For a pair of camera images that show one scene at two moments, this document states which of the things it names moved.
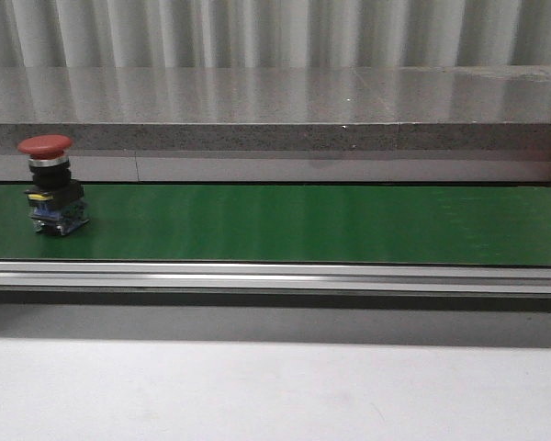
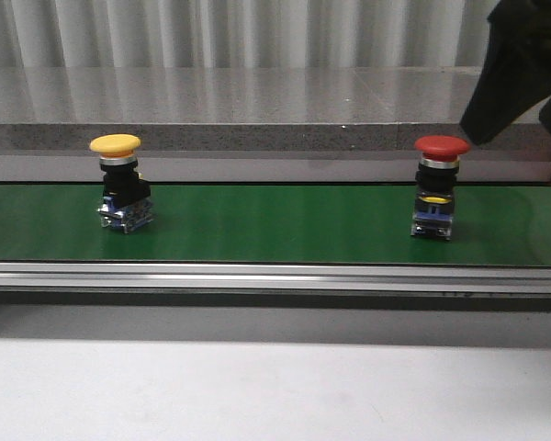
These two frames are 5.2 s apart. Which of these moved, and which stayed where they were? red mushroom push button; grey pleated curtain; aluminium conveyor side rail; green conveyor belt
Moved: red mushroom push button
Stayed: green conveyor belt; aluminium conveyor side rail; grey pleated curtain
